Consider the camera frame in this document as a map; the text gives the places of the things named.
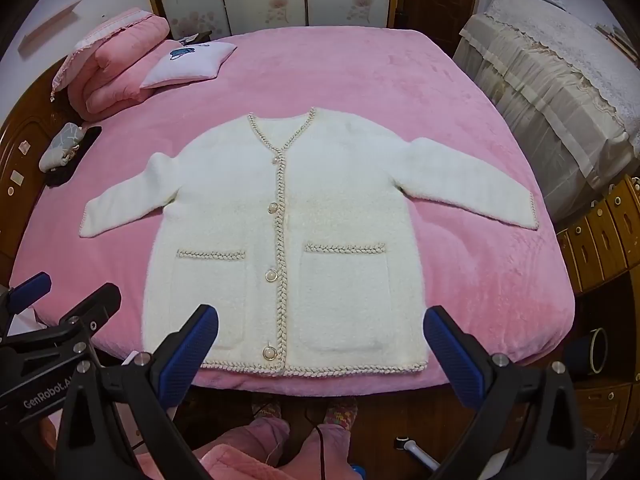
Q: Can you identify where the black cable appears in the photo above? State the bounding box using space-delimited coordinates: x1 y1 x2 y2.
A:
312 425 331 480

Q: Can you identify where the pink bed blanket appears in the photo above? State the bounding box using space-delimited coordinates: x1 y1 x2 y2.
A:
10 27 576 396

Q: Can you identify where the white fluffy cardigan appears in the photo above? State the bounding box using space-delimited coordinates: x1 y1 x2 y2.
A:
77 106 540 380

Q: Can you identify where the dark cloth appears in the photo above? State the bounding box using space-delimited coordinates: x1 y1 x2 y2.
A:
47 125 103 188

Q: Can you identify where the person's right leg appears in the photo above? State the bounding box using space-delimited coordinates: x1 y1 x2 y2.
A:
295 422 381 480

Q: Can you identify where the folded pink quilt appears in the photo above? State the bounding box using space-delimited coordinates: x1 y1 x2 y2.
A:
50 7 171 122

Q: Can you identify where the dark round container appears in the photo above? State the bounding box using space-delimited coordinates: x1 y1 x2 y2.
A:
570 327 608 376

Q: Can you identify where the person's right slipper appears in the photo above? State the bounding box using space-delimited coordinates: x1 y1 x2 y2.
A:
322 397 358 433

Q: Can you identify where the wooden headboard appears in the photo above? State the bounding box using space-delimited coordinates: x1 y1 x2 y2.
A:
0 67 86 271

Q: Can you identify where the white pillow with blue print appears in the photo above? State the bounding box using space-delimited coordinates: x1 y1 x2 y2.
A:
140 40 238 90

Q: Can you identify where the white tool on floor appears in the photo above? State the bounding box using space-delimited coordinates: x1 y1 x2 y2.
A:
392 435 441 471

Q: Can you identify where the grey patterned cloth bundle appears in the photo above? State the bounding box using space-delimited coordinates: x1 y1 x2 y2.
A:
39 122 83 171

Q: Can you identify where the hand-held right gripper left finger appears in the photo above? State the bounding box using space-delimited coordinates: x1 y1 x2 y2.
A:
52 304 221 480

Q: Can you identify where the cream lace-covered furniture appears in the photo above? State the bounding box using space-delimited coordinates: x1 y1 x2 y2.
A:
452 0 640 223

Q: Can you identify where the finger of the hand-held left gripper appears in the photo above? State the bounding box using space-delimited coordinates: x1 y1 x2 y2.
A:
0 282 123 368
0 272 53 333

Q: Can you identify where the person's left slipper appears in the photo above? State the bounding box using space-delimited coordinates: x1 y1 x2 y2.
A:
250 392 283 423

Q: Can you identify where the wooden drawer cabinet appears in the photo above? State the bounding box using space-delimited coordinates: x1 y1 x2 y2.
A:
555 175 640 453

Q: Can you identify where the wooden wall strip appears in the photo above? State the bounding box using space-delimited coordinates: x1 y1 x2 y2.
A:
17 1 83 53

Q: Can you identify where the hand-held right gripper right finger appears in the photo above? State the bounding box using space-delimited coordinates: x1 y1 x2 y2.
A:
422 305 588 480

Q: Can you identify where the person's slipper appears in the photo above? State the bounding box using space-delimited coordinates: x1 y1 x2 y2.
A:
250 392 283 423
322 397 358 433

